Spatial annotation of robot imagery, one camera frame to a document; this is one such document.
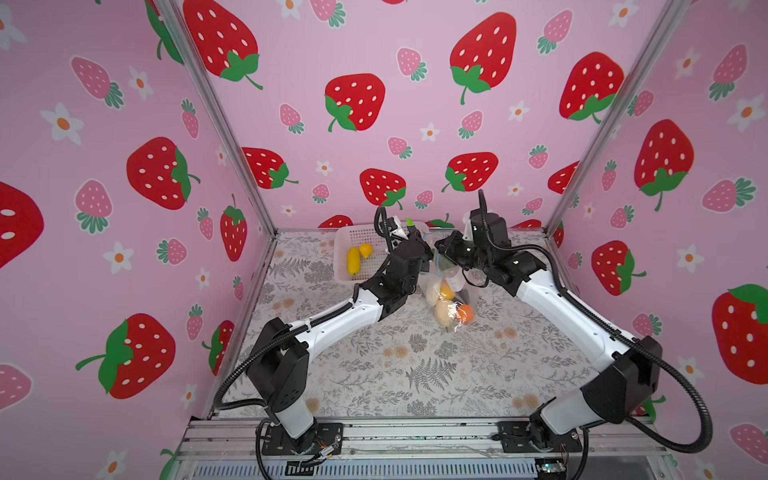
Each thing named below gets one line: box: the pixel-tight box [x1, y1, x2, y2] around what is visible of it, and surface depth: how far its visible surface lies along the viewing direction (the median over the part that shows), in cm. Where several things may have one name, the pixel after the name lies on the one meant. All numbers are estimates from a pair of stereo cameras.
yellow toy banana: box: [347, 247, 361, 275], surface depth 109 cm
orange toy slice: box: [457, 304, 475, 323], surface depth 90 cm
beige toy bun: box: [435, 300, 453, 328], surface depth 92 cm
